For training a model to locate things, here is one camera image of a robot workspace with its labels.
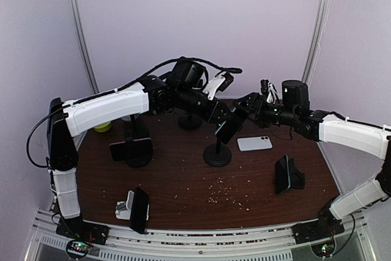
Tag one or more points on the white smartphone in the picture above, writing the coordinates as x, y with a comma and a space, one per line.
254, 143

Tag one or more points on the black round-base tall stand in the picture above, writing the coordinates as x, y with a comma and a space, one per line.
217, 154

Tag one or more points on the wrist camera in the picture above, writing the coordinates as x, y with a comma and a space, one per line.
269, 91
219, 83

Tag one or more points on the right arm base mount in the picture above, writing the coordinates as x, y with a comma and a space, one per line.
321, 231

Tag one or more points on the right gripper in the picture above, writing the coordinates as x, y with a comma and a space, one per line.
259, 112

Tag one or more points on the black stand left centre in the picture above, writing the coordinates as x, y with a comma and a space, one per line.
137, 130

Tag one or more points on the dark blue-edged smartphone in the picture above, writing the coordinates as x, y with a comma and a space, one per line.
227, 130

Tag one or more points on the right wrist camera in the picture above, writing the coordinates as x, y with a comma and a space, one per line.
269, 91

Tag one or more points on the left aluminium frame post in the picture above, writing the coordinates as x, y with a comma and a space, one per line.
80, 36

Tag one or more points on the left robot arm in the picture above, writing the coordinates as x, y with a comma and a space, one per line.
187, 83

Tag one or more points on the black phone front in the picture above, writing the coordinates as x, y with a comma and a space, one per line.
139, 211

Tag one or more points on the black folding wedge stand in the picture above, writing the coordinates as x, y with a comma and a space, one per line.
297, 178

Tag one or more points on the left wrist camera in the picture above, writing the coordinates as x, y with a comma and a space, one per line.
219, 83

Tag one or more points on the black phone pink edge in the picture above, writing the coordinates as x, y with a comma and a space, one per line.
132, 149

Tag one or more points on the black phone teal edge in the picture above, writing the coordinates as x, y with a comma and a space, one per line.
282, 175

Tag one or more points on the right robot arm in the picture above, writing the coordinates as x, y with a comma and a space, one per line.
331, 127

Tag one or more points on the black round-base phone stand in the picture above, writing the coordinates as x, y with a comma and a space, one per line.
189, 122

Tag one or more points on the right aluminium frame post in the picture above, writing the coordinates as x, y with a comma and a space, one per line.
314, 48

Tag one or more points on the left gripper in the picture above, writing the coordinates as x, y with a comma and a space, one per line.
216, 117

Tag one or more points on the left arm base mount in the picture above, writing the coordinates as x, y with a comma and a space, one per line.
82, 243

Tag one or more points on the front aluminium rail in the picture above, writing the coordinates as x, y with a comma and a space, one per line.
258, 243

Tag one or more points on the green bowl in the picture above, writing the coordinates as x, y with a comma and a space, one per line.
104, 127

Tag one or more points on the aluminium frame post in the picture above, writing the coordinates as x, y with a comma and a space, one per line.
80, 36
314, 48

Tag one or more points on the white desktop phone stand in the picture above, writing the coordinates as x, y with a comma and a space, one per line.
123, 208

